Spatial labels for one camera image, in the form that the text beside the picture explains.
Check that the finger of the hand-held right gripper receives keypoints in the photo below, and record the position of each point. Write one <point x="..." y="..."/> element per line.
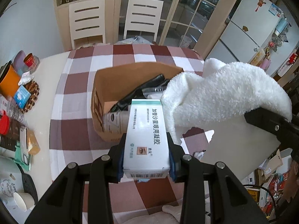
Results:
<point x="264" y="121"/>

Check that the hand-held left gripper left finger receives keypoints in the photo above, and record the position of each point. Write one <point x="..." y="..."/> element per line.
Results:
<point x="120" y="168"/>

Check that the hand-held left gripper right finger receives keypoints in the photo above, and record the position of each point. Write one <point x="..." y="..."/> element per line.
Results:
<point x="172" y="168"/>

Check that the white medicine box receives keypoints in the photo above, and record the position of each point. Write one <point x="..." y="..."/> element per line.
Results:
<point x="146" y="140"/>

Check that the white fluffy towel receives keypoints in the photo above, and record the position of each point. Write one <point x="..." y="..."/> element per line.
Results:
<point x="222" y="93"/>

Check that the clear plastic packet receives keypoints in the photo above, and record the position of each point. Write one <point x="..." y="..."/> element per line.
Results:
<point x="154" y="91"/>

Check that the brown cardboard box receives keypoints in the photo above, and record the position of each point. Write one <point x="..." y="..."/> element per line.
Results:
<point x="116" y="86"/>

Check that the orange container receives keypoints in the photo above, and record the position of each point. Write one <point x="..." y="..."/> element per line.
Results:
<point x="9" y="82"/>

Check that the black container lid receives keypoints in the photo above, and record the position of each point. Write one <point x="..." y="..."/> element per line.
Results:
<point x="4" y="68"/>

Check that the cardboard sheet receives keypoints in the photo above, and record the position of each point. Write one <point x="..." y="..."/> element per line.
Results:
<point x="273" y="161"/>

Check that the red checked tablecloth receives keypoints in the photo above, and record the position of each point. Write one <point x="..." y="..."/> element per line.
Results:
<point x="77" y="121"/>

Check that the small orange carton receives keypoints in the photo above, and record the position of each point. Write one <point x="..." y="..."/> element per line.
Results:
<point x="34" y="142"/>

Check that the white refrigerator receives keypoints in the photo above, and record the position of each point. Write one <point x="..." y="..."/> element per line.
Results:
<point x="245" y="28"/>

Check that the teal phone case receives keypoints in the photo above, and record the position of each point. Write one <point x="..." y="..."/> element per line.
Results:
<point x="23" y="154"/>

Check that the white paper cup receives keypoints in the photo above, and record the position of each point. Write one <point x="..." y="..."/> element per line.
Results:
<point x="23" y="201"/>

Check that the white waste bin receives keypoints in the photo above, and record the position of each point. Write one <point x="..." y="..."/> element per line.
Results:
<point x="186" y="42"/>

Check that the wooden bead trivet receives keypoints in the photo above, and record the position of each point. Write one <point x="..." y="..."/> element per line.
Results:
<point x="33" y="93"/>

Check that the red hanging ornament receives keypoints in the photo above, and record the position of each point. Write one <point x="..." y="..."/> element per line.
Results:
<point x="260" y="2"/>

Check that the blue tissue packet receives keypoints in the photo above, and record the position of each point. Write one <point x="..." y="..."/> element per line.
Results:
<point x="22" y="95"/>

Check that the clear plastic bottles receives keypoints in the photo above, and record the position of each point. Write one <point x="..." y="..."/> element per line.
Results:
<point x="11" y="109"/>

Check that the red capped bottle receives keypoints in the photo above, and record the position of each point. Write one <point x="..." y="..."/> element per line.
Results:
<point x="4" y="124"/>

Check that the white patterned seat cushion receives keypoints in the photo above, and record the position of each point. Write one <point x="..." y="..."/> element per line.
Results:
<point x="92" y="44"/>

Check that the grey floral seat cushion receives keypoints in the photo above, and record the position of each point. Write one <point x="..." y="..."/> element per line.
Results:
<point x="137" y="39"/>

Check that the crumpled white tissue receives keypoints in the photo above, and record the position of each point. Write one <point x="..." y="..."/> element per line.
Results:
<point x="25" y="78"/>

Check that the red paper cup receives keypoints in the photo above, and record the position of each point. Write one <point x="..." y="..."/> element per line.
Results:
<point x="31" y="60"/>

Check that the glass partition door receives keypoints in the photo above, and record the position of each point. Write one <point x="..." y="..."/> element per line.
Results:
<point x="177" y="11"/>

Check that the purple cup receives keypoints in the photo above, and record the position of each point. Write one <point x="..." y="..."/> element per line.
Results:
<point x="19" y="60"/>

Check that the beige display cabinet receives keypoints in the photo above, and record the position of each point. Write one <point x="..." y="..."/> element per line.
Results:
<point x="63" y="28"/>

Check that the cream slatted chair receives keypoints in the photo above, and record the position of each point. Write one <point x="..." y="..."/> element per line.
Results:
<point x="87" y="18"/>
<point x="143" y="16"/>

